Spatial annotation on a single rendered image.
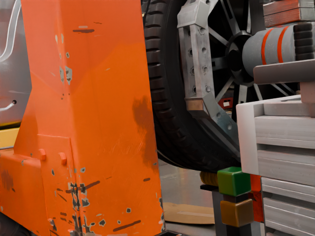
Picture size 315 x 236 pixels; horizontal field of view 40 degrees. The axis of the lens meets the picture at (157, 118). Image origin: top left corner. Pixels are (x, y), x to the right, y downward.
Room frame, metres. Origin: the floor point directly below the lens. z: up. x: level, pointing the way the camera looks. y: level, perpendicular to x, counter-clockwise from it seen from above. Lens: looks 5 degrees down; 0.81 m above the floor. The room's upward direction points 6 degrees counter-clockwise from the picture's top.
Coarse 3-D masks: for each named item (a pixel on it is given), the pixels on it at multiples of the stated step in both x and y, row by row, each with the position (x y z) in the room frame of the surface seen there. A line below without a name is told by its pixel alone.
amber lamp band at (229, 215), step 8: (224, 200) 0.68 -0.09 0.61; (248, 200) 0.67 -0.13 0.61; (224, 208) 0.68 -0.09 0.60; (232, 208) 0.66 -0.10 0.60; (240, 208) 0.66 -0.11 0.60; (248, 208) 0.67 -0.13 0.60; (224, 216) 0.68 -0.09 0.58; (232, 216) 0.66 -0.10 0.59; (240, 216) 0.66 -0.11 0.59; (248, 216) 0.67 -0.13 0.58; (232, 224) 0.67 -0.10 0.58; (240, 224) 0.66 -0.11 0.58
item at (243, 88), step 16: (224, 0) 1.19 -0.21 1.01; (240, 0) 1.40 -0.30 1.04; (224, 16) 1.18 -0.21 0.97; (240, 16) 1.46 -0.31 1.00; (240, 32) 1.21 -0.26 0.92; (224, 48) 1.18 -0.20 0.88; (240, 48) 1.26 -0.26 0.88; (224, 64) 1.16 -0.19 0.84; (240, 64) 1.27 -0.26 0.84; (224, 80) 1.18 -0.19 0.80; (240, 80) 1.26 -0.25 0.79; (240, 96) 1.19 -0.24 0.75; (256, 96) 1.24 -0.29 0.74; (272, 96) 1.40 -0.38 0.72
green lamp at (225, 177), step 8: (232, 168) 0.69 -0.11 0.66; (240, 168) 0.68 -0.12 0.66; (224, 176) 0.67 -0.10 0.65; (232, 176) 0.66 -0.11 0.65; (240, 176) 0.67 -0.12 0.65; (248, 176) 0.68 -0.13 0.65; (224, 184) 0.67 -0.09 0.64; (232, 184) 0.66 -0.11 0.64; (240, 184) 0.66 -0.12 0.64; (248, 184) 0.67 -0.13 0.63; (224, 192) 0.68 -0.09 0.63; (232, 192) 0.66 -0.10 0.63; (240, 192) 0.66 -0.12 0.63; (248, 192) 0.68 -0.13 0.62
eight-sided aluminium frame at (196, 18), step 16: (192, 0) 1.03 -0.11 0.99; (208, 0) 1.00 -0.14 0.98; (192, 16) 0.98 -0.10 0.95; (192, 32) 0.98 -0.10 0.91; (208, 32) 1.00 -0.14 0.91; (192, 48) 0.99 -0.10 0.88; (208, 48) 0.99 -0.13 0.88; (192, 64) 1.02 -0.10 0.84; (208, 64) 0.99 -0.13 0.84; (192, 80) 1.01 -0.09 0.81; (208, 80) 0.99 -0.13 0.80; (192, 96) 1.00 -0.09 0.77; (208, 96) 0.98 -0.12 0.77; (192, 112) 1.02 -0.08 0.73; (208, 112) 0.98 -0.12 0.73; (224, 112) 1.01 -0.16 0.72; (208, 128) 1.04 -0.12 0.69; (224, 128) 1.01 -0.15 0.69; (224, 144) 1.07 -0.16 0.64; (240, 160) 1.10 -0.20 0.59
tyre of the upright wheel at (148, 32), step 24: (144, 0) 1.10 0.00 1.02; (168, 0) 1.04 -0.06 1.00; (144, 24) 1.07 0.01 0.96; (168, 24) 1.04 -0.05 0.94; (168, 48) 1.03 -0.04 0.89; (168, 72) 1.03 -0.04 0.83; (168, 96) 1.02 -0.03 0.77; (168, 120) 1.04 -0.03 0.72; (192, 120) 1.06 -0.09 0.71; (168, 144) 1.11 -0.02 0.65; (192, 144) 1.06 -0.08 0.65; (216, 144) 1.10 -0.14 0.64; (192, 168) 1.20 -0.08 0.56; (216, 168) 1.11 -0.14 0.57
